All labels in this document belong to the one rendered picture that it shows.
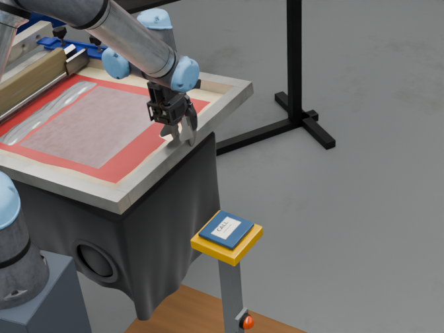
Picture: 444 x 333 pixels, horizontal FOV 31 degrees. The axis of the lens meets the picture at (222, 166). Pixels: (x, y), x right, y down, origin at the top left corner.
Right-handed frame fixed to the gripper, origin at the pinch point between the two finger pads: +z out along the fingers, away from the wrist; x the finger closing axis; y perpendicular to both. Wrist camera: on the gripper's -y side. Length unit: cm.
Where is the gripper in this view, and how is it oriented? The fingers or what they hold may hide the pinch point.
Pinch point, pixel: (185, 138)
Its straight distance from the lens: 201.7
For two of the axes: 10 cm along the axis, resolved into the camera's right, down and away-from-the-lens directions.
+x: 8.2, 2.1, -5.4
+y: -5.6, 5.4, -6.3
